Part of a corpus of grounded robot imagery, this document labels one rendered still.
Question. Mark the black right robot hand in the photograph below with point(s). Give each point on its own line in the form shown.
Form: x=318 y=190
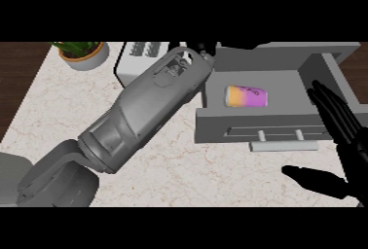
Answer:
x=352 y=142

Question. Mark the white toaster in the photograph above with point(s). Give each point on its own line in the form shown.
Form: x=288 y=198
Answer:
x=136 y=63

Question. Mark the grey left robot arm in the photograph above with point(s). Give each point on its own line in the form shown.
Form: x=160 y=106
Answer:
x=143 y=103

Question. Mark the orange and purple can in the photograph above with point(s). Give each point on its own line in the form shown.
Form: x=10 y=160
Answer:
x=245 y=96

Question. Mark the green plant in white pot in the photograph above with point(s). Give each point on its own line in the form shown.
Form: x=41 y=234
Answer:
x=84 y=55

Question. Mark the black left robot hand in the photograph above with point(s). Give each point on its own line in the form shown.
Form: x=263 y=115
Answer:
x=202 y=45

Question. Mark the grey open drawer box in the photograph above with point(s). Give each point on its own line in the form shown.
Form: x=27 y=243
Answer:
x=282 y=90

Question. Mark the grey cabinet body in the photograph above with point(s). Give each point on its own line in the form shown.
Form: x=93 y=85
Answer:
x=268 y=58

